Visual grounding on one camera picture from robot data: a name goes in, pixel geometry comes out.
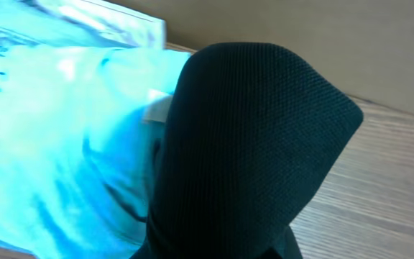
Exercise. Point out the black t-shirt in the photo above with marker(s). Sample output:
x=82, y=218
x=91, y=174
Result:
x=251, y=134

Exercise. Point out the light blue printed t-shirt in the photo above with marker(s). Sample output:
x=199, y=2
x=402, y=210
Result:
x=77, y=127

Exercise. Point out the grey folded shirt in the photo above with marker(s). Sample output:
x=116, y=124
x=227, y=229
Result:
x=77, y=23

